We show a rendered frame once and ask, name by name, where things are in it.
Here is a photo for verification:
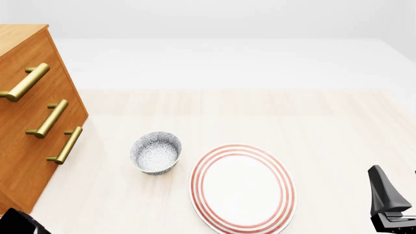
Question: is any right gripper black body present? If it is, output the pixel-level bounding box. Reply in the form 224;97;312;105
370;207;416;234

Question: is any short brass drawer handle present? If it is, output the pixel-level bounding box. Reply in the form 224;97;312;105
45;126;83;166

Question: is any white plate with red rings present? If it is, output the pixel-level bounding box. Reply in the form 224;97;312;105
188;143;298;234

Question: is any medium brass drawer handle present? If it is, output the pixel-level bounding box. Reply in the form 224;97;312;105
25;99;70;140

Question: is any large wooden drawer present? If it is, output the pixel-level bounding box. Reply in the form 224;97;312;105
0;27;66;122

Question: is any grey patterned bowl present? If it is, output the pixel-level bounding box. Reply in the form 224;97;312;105
129;131;183;176

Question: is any small wooden drawer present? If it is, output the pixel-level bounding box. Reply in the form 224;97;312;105
0;94;89;213

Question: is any long brass drawer handle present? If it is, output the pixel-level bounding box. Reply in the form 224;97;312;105
0;62;51;103

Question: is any wooden cabinet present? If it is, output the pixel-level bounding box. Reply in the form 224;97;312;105
0;23;89;215

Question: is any medium wooden drawer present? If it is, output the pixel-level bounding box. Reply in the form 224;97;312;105
0;66;79;187

